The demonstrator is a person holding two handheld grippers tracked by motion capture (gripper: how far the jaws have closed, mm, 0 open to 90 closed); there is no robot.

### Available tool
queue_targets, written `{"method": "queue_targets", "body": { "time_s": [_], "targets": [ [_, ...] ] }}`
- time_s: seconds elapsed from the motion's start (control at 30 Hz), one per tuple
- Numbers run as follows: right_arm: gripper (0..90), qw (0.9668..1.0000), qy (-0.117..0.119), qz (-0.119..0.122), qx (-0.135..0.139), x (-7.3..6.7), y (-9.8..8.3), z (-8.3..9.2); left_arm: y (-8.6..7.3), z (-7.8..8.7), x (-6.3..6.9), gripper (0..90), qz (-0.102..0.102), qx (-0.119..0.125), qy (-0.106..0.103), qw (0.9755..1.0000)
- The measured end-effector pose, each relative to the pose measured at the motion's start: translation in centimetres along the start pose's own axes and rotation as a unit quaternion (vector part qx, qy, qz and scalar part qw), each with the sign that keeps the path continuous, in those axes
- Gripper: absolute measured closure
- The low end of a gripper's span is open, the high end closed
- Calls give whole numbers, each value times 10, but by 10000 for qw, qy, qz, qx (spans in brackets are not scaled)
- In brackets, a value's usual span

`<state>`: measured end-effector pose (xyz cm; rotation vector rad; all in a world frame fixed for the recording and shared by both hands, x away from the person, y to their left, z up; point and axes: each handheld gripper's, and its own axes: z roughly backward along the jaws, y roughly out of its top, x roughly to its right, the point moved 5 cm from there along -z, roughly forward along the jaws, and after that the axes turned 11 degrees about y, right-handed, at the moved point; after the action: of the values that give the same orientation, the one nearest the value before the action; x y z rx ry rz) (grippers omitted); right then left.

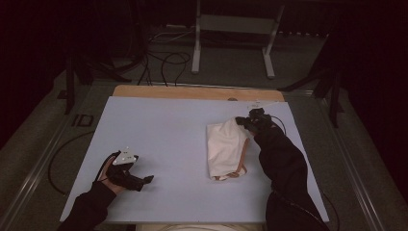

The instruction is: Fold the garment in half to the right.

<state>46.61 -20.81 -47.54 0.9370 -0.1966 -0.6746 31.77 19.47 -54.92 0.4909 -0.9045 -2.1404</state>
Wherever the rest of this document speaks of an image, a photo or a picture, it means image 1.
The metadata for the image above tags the cream baby bodysuit brown trim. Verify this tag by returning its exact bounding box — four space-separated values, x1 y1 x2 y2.
206 116 251 182

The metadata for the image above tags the light blue board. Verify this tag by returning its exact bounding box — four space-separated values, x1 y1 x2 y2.
60 95 330 225

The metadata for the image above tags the white cable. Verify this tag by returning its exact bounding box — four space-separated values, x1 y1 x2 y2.
148 28 196 44

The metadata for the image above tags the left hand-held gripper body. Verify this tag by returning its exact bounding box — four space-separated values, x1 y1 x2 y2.
106 146 145 193

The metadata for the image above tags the black rectangular floor bracket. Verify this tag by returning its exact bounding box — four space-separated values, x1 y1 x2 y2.
71 113 95 128

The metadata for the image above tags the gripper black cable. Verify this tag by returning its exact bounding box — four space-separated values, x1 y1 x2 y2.
269 115 287 135
95 150 120 181

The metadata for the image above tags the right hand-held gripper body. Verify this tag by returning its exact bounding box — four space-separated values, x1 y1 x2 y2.
246 100 280 134

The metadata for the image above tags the looped black cable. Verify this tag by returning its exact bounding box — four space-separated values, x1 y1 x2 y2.
159 51 192 87

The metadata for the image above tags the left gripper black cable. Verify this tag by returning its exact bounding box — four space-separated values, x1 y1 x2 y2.
95 150 120 181

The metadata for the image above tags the black metal stand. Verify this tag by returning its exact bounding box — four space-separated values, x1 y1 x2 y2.
57 52 133 116
277 32 344 129

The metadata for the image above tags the aluminium frame rail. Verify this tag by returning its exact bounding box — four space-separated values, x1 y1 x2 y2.
0 84 94 231
316 92 408 231

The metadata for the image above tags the person's left hand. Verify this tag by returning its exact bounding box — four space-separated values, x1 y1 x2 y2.
97 157 126 195

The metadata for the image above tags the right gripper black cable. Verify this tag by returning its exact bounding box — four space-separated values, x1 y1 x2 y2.
269 115 287 135

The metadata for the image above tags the white metal stand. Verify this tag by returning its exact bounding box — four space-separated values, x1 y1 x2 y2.
191 0 286 80

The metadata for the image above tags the black floor cable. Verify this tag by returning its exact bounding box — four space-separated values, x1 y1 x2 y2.
321 192 341 231
47 130 96 196

